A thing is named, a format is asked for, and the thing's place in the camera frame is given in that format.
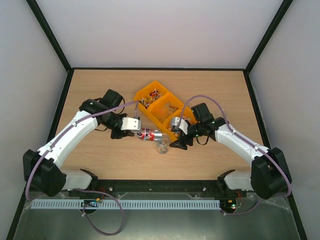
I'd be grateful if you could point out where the yellow bin with star candies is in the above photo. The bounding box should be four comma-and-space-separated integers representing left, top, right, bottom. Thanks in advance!
163, 109, 197, 142

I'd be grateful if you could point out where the grey slotted cable duct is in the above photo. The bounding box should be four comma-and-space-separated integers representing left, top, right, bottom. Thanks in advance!
30, 199, 221, 210

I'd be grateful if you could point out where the black mounting rail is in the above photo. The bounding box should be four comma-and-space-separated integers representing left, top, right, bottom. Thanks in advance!
24, 178, 291, 198

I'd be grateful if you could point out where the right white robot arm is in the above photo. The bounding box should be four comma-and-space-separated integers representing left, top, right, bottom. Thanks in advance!
170, 103, 292, 200

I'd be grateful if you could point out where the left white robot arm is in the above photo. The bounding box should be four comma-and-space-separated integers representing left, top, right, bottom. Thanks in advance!
22, 89, 142, 200

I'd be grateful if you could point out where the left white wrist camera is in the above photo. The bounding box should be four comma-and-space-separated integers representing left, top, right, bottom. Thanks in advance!
120, 117, 142, 132

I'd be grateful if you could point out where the clear glass jar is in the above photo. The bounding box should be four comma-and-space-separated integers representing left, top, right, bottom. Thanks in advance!
156, 133, 170, 154

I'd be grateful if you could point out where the metal scoop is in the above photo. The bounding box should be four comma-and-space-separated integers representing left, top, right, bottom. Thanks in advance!
137, 128, 163, 142

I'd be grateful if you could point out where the yellow bin with lollipops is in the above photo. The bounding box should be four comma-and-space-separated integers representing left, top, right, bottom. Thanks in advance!
133, 80, 169, 117

